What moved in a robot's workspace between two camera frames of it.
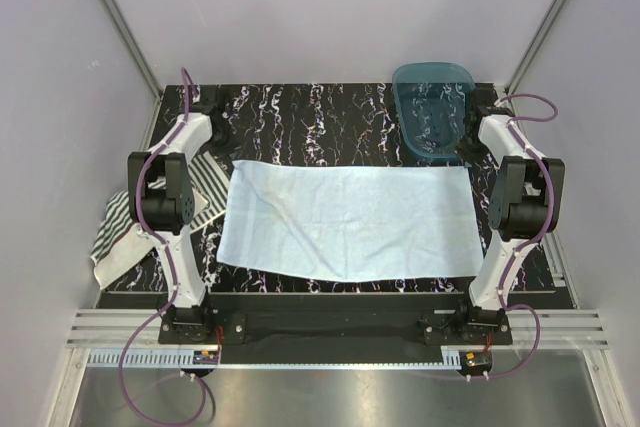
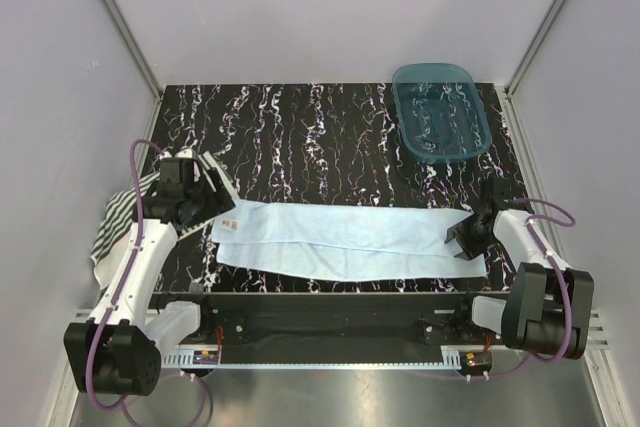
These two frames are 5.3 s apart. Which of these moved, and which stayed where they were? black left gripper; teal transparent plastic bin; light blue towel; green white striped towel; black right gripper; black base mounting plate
Moved: light blue towel; black left gripper; black right gripper
Stayed: green white striped towel; black base mounting plate; teal transparent plastic bin
